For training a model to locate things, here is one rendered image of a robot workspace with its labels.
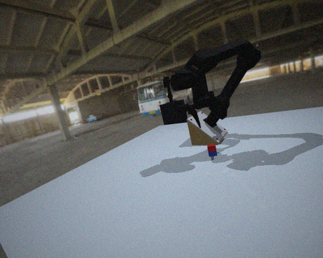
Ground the red block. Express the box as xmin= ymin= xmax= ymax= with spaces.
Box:
xmin=207 ymin=144 xmax=216 ymax=152

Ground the blue block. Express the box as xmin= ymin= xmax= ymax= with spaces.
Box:
xmin=208 ymin=151 xmax=217 ymax=156

